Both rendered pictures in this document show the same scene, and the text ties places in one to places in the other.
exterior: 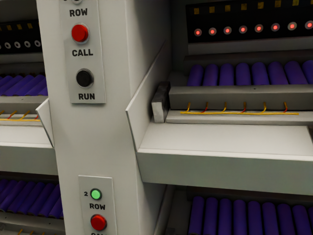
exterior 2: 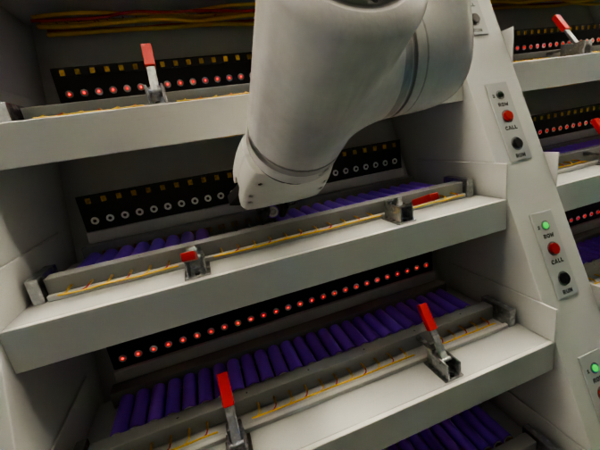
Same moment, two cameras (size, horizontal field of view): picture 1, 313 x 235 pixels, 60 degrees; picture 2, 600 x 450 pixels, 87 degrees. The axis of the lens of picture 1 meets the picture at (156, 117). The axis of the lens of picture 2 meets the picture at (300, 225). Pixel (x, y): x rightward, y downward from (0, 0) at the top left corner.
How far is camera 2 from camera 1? 61 cm
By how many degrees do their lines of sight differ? 35
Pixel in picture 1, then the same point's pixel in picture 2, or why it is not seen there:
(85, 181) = (536, 217)
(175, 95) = not seen: hidden behind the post
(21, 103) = (436, 188)
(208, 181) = (587, 199)
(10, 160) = (466, 227)
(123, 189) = (558, 216)
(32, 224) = (447, 320)
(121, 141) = (546, 181)
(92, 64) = (518, 133)
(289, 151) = not seen: outside the picture
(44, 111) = (503, 168)
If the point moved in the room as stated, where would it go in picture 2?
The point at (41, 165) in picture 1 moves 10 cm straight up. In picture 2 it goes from (490, 223) to (468, 157)
